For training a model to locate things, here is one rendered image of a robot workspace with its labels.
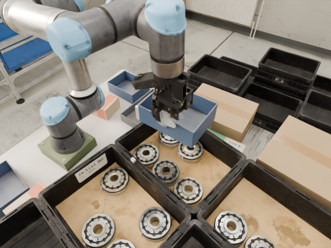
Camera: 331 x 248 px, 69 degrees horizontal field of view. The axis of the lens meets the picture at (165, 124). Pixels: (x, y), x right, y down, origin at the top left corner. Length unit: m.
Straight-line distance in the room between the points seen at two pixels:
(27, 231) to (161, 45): 0.74
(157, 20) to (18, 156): 1.04
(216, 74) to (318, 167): 1.22
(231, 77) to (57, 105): 1.37
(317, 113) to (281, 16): 1.93
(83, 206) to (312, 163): 0.83
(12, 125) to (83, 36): 2.21
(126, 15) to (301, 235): 0.82
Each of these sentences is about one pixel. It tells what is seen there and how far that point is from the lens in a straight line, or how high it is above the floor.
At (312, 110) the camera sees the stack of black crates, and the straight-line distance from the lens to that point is 1.94.
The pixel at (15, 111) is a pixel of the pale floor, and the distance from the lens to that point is 2.76.
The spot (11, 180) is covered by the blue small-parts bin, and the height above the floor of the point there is 0.70.
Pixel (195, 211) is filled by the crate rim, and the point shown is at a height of 0.93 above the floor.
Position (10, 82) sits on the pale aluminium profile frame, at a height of 0.24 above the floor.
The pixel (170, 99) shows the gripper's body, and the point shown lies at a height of 1.25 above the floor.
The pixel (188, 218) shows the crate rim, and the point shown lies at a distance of 0.77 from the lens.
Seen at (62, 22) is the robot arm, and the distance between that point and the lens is 0.49.
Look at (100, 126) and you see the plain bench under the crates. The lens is 1.32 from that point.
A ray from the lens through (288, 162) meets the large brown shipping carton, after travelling 1.00.
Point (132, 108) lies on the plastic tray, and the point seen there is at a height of 0.72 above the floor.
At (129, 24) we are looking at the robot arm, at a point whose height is 1.42.
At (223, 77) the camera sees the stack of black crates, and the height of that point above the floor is 0.49.
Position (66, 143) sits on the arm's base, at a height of 0.82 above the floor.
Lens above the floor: 1.64
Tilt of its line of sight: 47 degrees down
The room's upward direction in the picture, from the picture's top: straight up
